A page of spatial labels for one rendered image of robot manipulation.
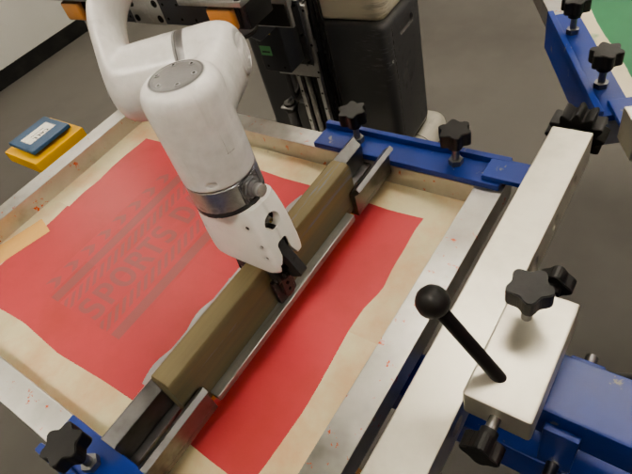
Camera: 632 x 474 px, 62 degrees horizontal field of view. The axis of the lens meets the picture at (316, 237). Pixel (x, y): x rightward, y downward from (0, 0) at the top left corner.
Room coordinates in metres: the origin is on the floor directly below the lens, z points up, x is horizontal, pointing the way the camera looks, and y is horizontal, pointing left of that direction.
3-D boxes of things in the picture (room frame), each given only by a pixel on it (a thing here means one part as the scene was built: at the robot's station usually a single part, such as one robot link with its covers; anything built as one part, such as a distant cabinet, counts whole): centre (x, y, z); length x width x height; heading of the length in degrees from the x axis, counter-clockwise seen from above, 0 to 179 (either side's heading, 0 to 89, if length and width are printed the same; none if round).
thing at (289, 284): (0.41, 0.05, 1.03); 0.03 x 0.03 x 0.07; 42
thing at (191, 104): (0.47, 0.05, 1.25); 0.15 x 0.10 x 0.11; 174
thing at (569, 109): (0.49, -0.36, 1.02); 0.07 x 0.06 x 0.07; 42
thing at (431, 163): (0.59, -0.16, 0.97); 0.30 x 0.05 x 0.07; 42
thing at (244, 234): (0.43, 0.07, 1.12); 0.10 x 0.08 x 0.11; 42
